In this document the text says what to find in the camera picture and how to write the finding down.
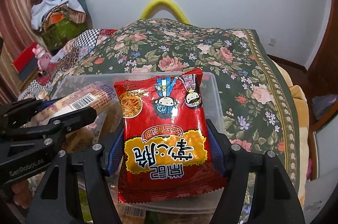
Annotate pink plush toy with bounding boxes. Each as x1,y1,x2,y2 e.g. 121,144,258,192
32,45,52,72

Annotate person's left hand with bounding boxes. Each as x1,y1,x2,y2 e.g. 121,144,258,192
11,180,32,209

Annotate round biscuit roll pack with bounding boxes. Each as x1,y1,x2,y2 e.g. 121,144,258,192
26,82,116,127

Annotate yellow curved foam tube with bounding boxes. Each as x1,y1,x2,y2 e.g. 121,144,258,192
140,0,190,24

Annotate clear plastic storage box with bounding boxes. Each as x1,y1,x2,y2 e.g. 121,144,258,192
55,70,225,214

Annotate beige fleece blanket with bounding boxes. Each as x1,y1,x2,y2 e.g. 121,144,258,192
272,60,309,208

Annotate red instant noodle packet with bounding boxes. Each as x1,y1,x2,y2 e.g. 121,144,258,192
114,68,226,203

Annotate floral green bedspread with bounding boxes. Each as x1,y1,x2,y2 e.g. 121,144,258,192
29,18,302,224

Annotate striped pink curtain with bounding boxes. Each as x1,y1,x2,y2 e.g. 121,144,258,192
1,0,44,104

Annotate brown wooden door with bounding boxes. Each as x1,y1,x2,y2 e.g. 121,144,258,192
307,0,337,180

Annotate patchwork checkered quilt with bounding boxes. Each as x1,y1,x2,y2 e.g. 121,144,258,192
18,29,116,100

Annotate pile of clothes on chair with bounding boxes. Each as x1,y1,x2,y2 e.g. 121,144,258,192
31,0,92,55

